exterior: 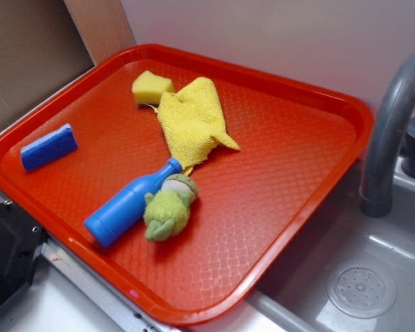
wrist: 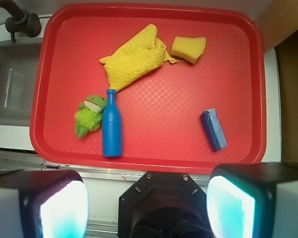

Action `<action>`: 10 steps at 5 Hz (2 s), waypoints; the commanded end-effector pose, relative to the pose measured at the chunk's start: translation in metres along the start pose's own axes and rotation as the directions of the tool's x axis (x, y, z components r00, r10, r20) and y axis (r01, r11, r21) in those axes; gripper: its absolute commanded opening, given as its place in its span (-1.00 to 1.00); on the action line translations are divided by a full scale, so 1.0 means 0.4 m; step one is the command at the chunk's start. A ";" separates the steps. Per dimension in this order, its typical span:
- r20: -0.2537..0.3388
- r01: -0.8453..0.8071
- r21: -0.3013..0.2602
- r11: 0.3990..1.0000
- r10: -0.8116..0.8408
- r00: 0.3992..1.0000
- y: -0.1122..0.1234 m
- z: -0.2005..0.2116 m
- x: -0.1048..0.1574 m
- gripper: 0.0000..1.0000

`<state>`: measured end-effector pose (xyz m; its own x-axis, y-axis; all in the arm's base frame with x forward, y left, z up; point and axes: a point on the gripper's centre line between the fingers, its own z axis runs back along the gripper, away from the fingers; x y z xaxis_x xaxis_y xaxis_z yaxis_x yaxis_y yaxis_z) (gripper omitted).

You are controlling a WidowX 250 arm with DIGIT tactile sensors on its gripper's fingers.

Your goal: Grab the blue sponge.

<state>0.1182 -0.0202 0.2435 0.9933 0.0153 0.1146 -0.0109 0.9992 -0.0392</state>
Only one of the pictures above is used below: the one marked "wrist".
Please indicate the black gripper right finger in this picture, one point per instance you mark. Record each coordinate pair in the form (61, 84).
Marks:
(253, 200)

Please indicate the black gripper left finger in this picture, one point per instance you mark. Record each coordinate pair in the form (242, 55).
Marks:
(43, 204)

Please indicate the blue sponge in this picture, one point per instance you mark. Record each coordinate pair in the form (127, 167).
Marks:
(213, 129)

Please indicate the yellow sponge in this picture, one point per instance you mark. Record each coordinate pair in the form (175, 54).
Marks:
(187, 48)

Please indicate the green plush frog toy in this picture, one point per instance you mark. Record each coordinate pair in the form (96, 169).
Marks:
(88, 118)

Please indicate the grey sink basin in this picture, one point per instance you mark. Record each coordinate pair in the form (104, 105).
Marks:
(18, 70)

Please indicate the blue plastic bottle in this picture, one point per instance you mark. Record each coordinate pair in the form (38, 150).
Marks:
(112, 144)

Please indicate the red plastic tray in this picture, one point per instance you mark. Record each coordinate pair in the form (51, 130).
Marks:
(161, 112)

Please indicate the yellow knitted cloth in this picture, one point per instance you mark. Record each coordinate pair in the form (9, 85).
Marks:
(142, 54)

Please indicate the dark metal faucet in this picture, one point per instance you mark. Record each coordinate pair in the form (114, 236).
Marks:
(20, 20)

